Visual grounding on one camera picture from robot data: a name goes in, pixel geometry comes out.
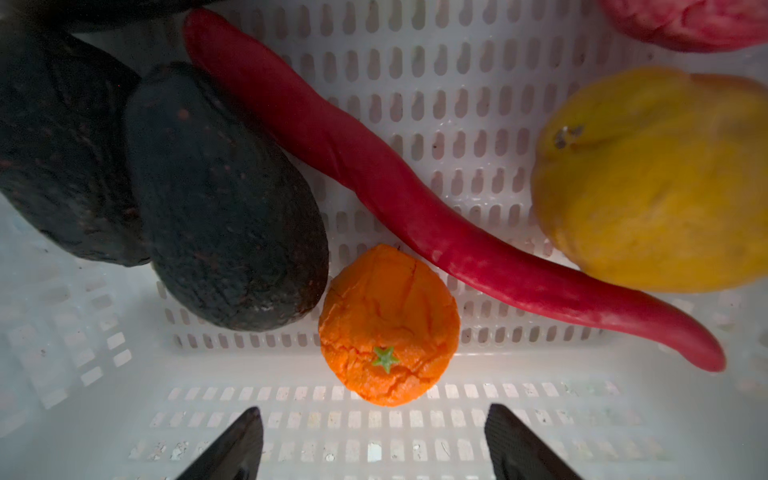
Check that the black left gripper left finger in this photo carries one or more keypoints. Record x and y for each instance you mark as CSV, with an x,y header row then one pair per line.
x,y
235,454

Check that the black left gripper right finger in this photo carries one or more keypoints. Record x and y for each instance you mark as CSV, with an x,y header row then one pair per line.
x,y
517,453

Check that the yellow lemon food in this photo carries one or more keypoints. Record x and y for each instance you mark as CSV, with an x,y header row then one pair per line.
x,y
656,179

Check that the pink cracked ball food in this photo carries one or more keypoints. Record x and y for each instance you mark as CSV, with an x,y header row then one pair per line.
x,y
700,26

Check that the white perforated plastic basket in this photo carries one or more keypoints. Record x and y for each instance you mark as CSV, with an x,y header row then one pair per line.
x,y
104,375

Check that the small orange tangerine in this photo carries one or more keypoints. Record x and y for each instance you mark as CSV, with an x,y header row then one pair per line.
x,y
389,327

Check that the black avocado near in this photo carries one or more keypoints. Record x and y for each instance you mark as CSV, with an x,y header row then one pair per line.
x,y
232,227

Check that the black avocado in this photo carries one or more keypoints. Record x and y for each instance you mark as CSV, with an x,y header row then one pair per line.
x,y
63,163
232,227

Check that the black avocado far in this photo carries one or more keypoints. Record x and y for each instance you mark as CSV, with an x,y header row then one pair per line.
x,y
63,163

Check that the red chili pepper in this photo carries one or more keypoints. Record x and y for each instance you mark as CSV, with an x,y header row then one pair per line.
x,y
336,144

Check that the dark purple eggplant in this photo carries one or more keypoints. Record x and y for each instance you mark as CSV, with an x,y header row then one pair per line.
x,y
96,15

